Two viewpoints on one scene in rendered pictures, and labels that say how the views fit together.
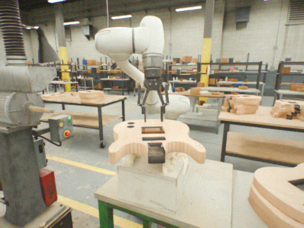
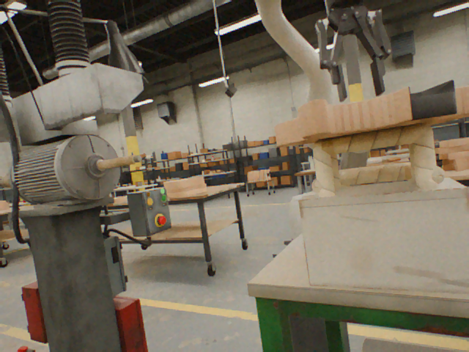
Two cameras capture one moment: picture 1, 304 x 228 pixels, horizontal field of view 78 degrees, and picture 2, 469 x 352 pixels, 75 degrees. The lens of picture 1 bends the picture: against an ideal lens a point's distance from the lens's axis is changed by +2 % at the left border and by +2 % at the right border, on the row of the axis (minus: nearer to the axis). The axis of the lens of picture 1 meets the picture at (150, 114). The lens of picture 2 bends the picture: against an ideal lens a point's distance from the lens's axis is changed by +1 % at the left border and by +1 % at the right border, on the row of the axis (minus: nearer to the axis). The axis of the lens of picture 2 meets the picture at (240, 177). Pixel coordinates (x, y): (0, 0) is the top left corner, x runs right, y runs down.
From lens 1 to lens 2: 0.42 m
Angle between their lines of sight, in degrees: 12
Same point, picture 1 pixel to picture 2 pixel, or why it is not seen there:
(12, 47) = (68, 47)
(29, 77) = (99, 82)
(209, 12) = (350, 46)
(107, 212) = (282, 329)
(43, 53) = (118, 59)
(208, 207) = not seen: outside the picture
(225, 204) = not seen: outside the picture
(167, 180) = (440, 201)
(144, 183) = (376, 225)
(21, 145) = (83, 245)
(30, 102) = (97, 154)
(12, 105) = (67, 158)
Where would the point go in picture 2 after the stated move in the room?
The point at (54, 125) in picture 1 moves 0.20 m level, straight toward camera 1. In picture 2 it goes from (138, 204) to (143, 207)
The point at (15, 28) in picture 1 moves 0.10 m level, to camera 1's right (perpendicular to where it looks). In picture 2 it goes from (72, 15) to (101, 10)
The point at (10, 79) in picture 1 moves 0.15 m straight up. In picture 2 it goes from (65, 100) to (56, 51)
